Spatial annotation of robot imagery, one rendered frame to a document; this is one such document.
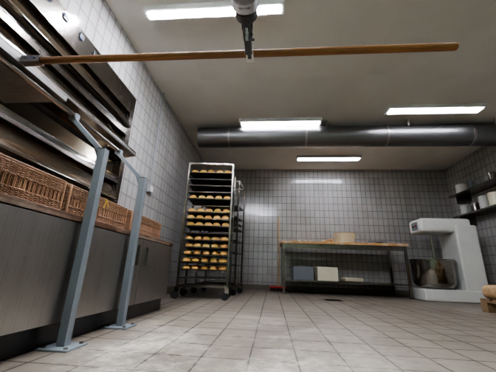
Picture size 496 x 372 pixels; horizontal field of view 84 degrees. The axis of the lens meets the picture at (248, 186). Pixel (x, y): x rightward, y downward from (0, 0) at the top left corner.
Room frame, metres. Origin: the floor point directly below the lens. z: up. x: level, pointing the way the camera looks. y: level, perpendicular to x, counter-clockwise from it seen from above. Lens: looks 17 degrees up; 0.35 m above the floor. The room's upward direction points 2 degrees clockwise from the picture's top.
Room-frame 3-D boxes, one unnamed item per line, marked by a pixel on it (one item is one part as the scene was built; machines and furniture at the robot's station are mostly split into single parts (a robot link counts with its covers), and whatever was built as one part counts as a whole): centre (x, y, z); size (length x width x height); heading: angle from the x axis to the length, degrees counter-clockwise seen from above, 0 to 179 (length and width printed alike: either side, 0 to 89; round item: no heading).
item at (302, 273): (5.36, -1.07, 0.35); 0.50 x 0.36 x 0.24; 174
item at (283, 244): (5.29, -1.76, 0.45); 2.20 x 0.80 x 0.90; 85
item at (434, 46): (0.91, 0.07, 1.20); 1.71 x 0.03 x 0.03; 85
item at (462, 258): (4.74, -3.31, 0.66); 1.00 x 0.66 x 1.32; 85
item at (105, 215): (1.61, 1.08, 0.72); 0.56 x 0.49 x 0.28; 174
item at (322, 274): (5.32, -1.49, 0.35); 0.50 x 0.36 x 0.24; 176
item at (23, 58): (0.99, 0.96, 1.19); 0.09 x 0.04 x 0.03; 85
